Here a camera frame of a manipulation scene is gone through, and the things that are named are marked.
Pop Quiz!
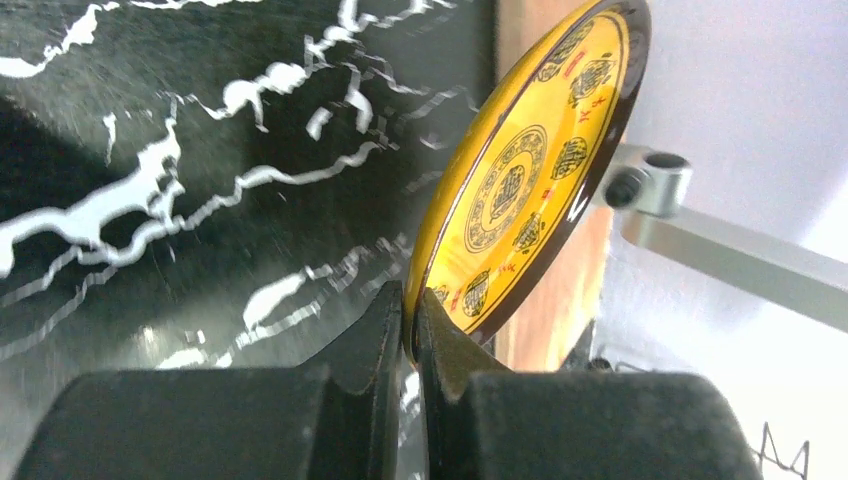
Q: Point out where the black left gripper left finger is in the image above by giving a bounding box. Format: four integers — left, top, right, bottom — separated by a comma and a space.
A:
15, 281, 402, 479

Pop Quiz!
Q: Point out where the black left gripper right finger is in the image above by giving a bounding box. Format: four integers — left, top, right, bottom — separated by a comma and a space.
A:
415, 291, 759, 479

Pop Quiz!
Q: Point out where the yellow patterned plate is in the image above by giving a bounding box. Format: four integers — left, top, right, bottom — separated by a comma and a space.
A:
403, 1, 652, 357

